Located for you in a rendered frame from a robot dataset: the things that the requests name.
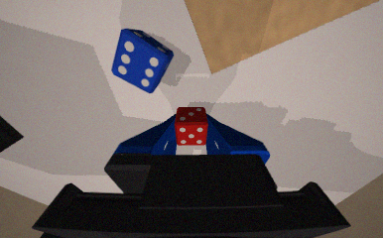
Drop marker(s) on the red die with white pips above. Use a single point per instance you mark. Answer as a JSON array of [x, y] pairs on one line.
[[191, 126]]

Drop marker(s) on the tan flat mat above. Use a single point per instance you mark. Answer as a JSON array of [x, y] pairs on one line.
[[230, 31]]

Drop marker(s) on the blue die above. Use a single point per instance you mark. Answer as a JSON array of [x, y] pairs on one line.
[[140, 59]]

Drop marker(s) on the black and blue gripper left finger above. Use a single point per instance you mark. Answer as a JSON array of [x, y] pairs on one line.
[[152, 141]]

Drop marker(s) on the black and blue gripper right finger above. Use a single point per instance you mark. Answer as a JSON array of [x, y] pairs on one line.
[[231, 141]]

